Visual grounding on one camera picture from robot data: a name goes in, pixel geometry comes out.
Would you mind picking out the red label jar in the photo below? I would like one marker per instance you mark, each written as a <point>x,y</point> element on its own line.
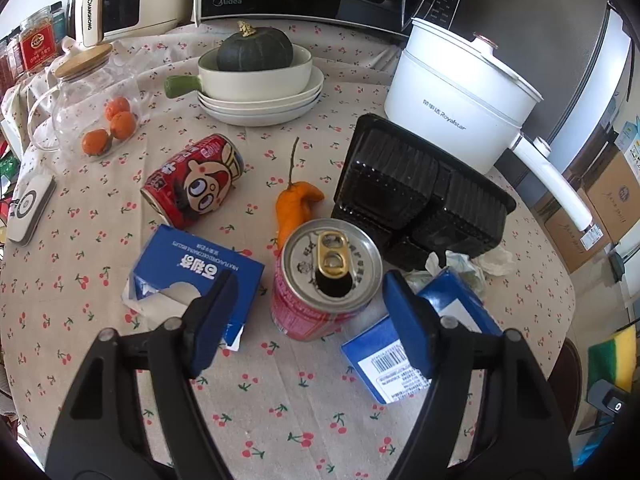
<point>37,40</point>

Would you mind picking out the blue carton with barcode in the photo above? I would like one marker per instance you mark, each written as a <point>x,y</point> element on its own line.
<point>380,360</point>

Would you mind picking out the white electric cooking pot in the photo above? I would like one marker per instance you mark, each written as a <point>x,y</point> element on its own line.
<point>445,95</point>

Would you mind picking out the black device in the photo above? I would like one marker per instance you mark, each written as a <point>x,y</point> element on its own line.
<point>607,402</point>

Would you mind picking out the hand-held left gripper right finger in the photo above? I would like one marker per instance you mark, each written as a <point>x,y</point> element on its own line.
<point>410,325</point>

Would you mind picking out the cherry print tablecloth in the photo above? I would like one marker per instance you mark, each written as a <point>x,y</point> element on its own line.
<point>310,400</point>

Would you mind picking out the grey refrigerator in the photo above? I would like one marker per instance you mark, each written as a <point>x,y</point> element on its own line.
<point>550,50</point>

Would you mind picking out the dark brown chair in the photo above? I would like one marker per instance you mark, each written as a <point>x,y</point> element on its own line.
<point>567,375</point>

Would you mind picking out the small orange tangerine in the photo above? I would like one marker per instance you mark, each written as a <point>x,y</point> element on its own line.
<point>117,107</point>
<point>123,125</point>
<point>95,141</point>

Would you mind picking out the red cartoon drink can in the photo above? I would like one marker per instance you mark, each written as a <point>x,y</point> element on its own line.
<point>195,180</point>

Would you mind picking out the light blue box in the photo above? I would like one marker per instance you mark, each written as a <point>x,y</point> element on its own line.
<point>631,135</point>

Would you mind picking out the white tissue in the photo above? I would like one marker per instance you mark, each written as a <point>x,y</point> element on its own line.
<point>462,265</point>

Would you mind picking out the dark green pumpkin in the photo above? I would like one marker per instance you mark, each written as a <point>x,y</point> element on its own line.
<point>255,50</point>

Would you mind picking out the glass jar with wooden lid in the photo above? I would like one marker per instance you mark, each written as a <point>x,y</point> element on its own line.
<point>80,90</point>

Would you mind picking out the white power bank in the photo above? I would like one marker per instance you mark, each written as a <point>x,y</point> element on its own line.
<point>30,210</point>

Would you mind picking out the yellow green sponge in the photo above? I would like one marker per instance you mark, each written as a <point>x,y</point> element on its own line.
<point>612,355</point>

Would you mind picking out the black plastic food tray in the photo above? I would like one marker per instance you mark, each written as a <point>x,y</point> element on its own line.
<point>400,185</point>

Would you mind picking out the torn blue carton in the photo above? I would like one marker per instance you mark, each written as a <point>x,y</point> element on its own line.
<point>185,260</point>

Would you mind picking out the orange pepper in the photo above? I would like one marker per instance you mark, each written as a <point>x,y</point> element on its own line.
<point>295,205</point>

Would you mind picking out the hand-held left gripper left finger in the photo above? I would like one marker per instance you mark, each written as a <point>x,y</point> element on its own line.
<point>216,317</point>

